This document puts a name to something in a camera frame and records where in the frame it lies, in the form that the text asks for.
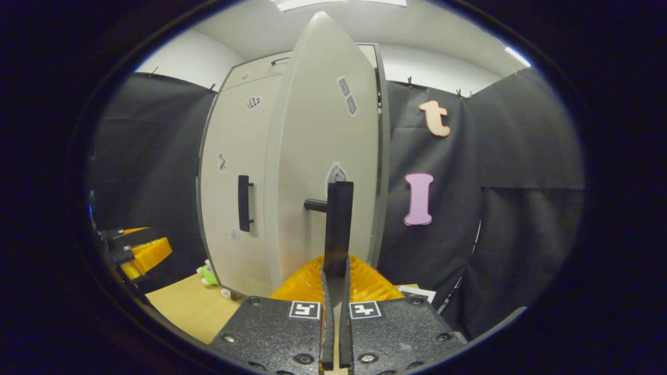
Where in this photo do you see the small green pink toy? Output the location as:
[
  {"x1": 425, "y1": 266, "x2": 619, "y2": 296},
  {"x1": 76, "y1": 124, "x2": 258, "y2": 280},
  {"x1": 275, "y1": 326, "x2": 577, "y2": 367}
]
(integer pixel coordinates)
[{"x1": 196, "y1": 259, "x2": 219, "y2": 287}]

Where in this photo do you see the small ceiling light panel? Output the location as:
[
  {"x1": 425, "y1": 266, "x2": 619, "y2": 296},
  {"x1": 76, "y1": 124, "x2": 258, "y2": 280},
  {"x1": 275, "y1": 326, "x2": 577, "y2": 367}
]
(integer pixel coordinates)
[{"x1": 504, "y1": 47, "x2": 532, "y2": 67}]

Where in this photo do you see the grey cabinet door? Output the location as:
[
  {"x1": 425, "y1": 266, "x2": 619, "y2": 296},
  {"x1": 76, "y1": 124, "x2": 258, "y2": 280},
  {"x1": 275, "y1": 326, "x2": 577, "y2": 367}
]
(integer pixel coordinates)
[
  {"x1": 200, "y1": 73, "x2": 285, "y2": 297},
  {"x1": 263, "y1": 11, "x2": 381, "y2": 298}
]

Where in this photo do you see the white paper card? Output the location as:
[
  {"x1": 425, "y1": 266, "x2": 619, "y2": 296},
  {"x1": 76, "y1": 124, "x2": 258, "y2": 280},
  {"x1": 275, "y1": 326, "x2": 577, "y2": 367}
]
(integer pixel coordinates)
[{"x1": 399, "y1": 285, "x2": 437, "y2": 304}]

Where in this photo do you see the black backdrop cloth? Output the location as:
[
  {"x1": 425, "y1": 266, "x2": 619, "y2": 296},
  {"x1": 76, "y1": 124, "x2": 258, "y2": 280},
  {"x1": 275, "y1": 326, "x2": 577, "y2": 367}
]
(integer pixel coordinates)
[
  {"x1": 378, "y1": 68, "x2": 587, "y2": 339},
  {"x1": 89, "y1": 72, "x2": 217, "y2": 295}
]

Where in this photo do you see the black door handle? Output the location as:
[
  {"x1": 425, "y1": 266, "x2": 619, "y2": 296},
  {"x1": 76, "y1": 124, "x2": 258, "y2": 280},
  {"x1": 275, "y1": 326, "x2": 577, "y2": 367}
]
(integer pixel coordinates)
[
  {"x1": 304, "y1": 181, "x2": 355, "y2": 292},
  {"x1": 238, "y1": 175, "x2": 255, "y2": 233}
]

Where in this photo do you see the grey double-door shoe cabinet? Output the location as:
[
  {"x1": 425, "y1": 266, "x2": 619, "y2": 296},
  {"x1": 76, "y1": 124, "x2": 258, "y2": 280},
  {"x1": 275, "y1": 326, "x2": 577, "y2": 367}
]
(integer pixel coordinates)
[{"x1": 197, "y1": 44, "x2": 391, "y2": 303}]

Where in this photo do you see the grey cabinet top panel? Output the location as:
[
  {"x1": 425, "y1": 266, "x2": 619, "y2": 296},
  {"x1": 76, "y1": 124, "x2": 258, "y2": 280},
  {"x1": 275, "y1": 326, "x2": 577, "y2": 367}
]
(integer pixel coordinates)
[{"x1": 221, "y1": 44, "x2": 378, "y2": 92}]

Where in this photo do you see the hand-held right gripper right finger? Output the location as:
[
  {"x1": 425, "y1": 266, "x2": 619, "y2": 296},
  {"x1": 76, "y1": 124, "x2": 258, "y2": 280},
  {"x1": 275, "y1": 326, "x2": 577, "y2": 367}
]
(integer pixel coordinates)
[{"x1": 338, "y1": 254, "x2": 465, "y2": 375}]

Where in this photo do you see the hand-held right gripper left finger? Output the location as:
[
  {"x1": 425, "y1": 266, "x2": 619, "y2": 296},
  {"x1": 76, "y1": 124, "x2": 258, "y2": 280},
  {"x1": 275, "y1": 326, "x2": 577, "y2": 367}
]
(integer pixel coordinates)
[{"x1": 208, "y1": 254, "x2": 337, "y2": 375}]

